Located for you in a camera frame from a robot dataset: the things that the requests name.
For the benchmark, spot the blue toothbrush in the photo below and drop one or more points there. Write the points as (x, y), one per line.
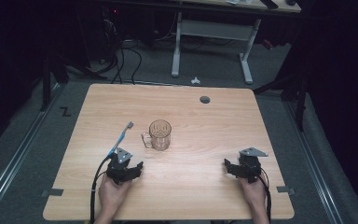
(120, 140)

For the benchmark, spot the white desk frame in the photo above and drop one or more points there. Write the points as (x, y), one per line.
(217, 29)

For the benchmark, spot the person's right hand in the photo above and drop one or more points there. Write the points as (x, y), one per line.
(253, 194)

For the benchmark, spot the grey tape strip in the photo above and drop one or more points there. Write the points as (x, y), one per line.
(52, 192)
(286, 190)

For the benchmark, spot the black metal stand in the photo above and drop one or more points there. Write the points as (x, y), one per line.
(300, 93)
(46, 81)

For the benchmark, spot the person's left hand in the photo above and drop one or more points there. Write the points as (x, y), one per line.
(113, 194)

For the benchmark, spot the metal floor rail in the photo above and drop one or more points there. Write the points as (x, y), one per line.
(317, 161)
(15, 158)

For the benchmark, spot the small red floor object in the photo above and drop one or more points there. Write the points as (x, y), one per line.
(267, 44)

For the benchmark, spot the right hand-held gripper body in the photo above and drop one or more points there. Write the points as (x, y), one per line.
(249, 168)

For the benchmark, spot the clear glass mug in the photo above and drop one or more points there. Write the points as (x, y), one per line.
(159, 135)

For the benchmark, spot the grey round table grommet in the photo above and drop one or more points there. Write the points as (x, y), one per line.
(204, 99)

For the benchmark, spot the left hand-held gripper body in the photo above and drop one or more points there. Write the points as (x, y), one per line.
(119, 169)

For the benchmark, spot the small white floor object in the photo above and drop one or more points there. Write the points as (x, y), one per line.
(195, 81)

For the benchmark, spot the dark equipment with red light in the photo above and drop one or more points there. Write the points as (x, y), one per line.
(112, 18)

